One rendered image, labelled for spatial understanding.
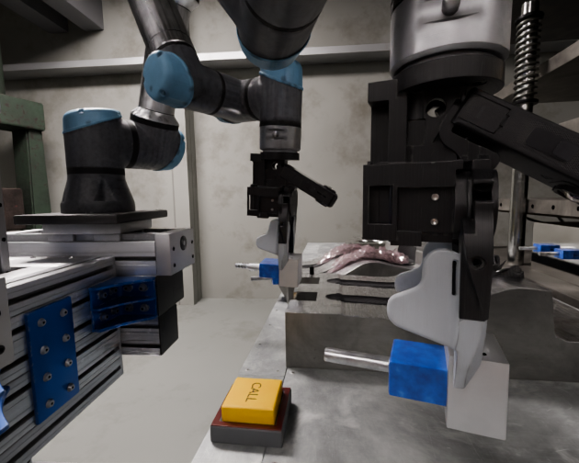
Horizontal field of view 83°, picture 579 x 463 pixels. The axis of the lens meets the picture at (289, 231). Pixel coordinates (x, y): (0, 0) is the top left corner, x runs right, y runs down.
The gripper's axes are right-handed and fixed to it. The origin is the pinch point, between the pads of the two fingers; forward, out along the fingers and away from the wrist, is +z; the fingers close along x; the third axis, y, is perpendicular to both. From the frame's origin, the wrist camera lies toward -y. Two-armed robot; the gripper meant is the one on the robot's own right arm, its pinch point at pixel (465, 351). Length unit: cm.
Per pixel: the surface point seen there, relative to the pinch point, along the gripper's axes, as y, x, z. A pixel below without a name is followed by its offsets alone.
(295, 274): 24.7, -28.6, 2.6
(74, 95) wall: 339, -214, -118
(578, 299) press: -35, -79, 16
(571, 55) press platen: -40, -111, -56
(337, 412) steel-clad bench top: 12.3, -10.7, 15.0
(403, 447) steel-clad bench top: 4.4, -7.5, 15.0
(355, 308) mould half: 12.8, -24.4, 6.3
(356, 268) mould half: 18, -55, 7
